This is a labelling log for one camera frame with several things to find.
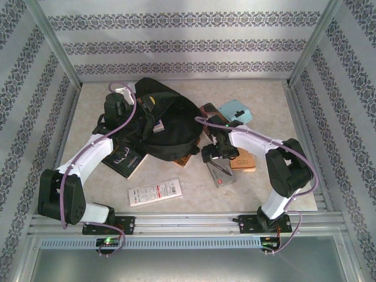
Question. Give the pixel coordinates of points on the dark red brown book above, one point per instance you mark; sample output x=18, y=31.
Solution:
x=207, y=110

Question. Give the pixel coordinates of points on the orange brown paperback book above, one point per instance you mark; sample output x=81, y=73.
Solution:
x=243, y=163

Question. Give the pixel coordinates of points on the black book with orange title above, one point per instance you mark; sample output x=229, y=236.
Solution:
x=126, y=161

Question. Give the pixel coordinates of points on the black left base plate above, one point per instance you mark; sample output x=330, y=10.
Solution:
x=127, y=224

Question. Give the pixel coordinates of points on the black backpack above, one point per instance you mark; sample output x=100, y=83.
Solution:
x=176, y=129

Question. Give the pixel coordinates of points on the aluminium mounting rail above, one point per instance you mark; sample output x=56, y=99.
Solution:
x=188, y=223

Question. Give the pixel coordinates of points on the grey pack with red label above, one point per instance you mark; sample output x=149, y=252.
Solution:
x=223, y=176

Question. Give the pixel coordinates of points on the aluminium side rail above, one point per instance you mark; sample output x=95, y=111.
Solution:
x=295, y=111
x=69, y=117

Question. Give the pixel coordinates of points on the left controller board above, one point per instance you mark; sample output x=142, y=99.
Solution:
x=108, y=241

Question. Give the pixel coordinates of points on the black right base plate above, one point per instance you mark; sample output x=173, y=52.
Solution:
x=248, y=224

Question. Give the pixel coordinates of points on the controller board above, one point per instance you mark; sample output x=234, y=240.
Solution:
x=108, y=241
x=268, y=243

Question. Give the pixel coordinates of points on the white pack with red label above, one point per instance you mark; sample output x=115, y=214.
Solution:
x=155, y=192

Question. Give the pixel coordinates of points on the aluminium frame post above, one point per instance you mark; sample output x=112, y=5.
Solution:
x=53, y=41
x=315, y=41

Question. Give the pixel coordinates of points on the small white packet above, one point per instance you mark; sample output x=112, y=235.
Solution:
x=159, y=125

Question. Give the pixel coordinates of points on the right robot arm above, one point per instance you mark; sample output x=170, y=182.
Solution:
x=252, y=144

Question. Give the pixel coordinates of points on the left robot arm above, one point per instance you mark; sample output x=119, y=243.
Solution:
x=88, y=155

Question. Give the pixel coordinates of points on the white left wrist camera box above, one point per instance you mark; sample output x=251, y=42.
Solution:
x=124, y=91

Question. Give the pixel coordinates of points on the National Geography book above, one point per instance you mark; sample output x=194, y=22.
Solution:
x=182, y=161

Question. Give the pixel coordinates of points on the light blue box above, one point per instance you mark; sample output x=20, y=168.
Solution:
x=235, y=110

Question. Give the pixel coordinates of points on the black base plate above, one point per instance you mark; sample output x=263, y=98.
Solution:
x=127, y=224
x=248, y=224

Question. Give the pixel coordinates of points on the right controller board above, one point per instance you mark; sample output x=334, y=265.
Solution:
x=268, y=243

